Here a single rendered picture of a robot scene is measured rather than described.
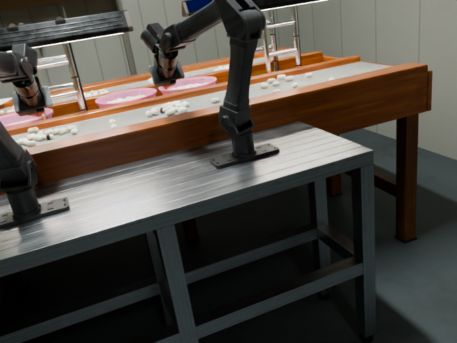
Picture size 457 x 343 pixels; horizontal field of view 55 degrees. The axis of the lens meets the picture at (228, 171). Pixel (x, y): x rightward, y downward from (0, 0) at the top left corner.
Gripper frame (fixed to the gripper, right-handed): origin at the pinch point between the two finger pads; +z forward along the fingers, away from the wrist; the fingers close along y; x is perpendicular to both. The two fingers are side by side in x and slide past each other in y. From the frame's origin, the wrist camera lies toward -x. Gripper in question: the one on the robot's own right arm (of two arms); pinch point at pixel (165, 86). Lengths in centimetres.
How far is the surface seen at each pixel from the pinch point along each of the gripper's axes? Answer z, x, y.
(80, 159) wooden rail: -1.6, 19.5, 32.4
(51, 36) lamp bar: -1.8, -26.2, 31.4
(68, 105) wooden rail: 53, -32, 33
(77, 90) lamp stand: 26.3, -21.5, 27.6
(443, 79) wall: 67, -6, -176
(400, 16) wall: 71, -57, -175
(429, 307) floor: 17, 98, -68
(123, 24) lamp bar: -1.8, -26.2, 7.3
